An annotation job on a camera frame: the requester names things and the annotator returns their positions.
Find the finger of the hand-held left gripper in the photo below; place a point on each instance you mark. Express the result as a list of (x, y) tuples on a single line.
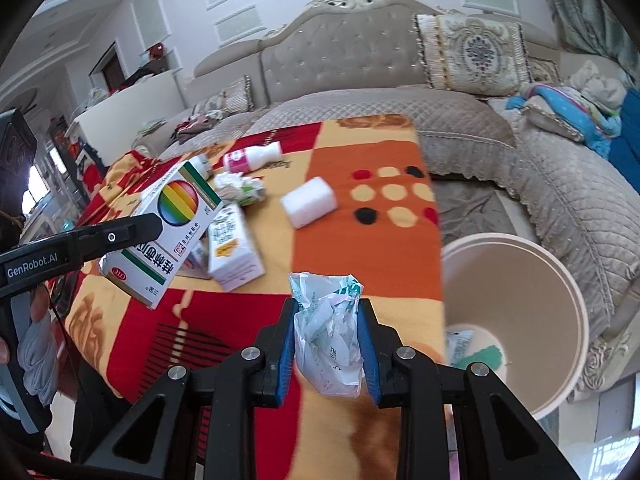
[(120, 236)]

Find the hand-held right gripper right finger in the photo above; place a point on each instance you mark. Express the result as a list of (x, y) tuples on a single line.
[(368, 352)]

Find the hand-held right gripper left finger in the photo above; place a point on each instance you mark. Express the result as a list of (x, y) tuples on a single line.
[(286, 347)]

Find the white plastic wrapper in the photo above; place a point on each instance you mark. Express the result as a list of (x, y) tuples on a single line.
[(327, 335)]

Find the white box with rainbow circle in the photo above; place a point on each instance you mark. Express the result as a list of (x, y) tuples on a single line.
[(172, 210)]

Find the round white side table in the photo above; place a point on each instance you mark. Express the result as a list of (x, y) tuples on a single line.
[(530, 300)]

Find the person's left hand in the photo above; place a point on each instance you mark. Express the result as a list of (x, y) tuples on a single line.
[(41, 305)]

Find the flat white box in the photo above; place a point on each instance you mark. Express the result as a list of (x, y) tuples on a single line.
[(196, 262)]

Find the white printed packet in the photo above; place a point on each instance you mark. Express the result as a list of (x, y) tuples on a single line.
[(459, 347)]

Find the red orange printed blanket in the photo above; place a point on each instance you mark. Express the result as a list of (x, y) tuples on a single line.
[(360, 250)]

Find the small white bottle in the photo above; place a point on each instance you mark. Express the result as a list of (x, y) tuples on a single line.
[(205, 165)]

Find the white and pink carton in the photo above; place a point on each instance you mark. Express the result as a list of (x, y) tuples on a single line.
[(232, 250)]

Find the green wrapper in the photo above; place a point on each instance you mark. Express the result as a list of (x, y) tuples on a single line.
[(485, 358)]

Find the crumpled white paper ball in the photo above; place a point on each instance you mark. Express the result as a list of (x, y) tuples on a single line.
[(229, 185)]

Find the white cabinet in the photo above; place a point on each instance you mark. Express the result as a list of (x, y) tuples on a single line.
[(135, 105)]

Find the pile of dark clothes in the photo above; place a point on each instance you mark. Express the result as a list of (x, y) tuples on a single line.
[(197, 125)]

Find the green and white tissue pack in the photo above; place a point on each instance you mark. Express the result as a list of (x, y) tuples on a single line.
[(251, 192)]

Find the white foam block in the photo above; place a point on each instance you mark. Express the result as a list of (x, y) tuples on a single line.
[(309, 202)]

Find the white bottle with pink label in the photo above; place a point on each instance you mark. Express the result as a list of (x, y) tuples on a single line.
[(247, 157)]

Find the small embroidered cushion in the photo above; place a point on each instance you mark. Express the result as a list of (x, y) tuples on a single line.
[(225, 97), (544, 70)]

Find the grey patterned rug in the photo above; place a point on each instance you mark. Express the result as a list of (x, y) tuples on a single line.
[(475, 210)]

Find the beige quilted sofa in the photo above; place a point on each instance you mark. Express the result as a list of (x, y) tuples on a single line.
[(350, 60)]

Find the colourful striped blanket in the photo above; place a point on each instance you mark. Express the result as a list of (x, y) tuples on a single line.
[(560, 105)]

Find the large embroidered cushion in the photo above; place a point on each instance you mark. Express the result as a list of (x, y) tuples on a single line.
[(472, 52)]

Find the blue quilted cloth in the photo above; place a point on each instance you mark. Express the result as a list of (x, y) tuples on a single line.
[(627, 145)]

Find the beige crumpled cloth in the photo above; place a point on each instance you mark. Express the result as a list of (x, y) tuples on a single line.
[(600, 85)]

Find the green patterned curtain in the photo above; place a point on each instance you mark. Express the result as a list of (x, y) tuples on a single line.
[(595, 15)]

